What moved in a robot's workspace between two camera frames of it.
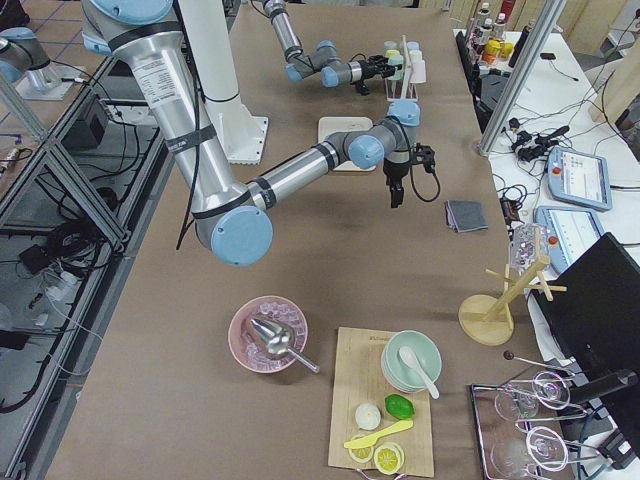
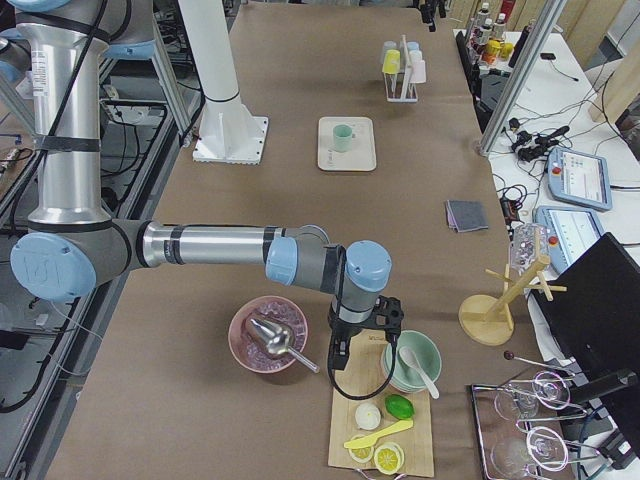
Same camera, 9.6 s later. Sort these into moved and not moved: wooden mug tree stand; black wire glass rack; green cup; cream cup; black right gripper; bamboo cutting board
Moved: black right gripper; green cup
Not moved: wooden mug tree stand; black wire glass rack; bamboo cutting board; cream cup
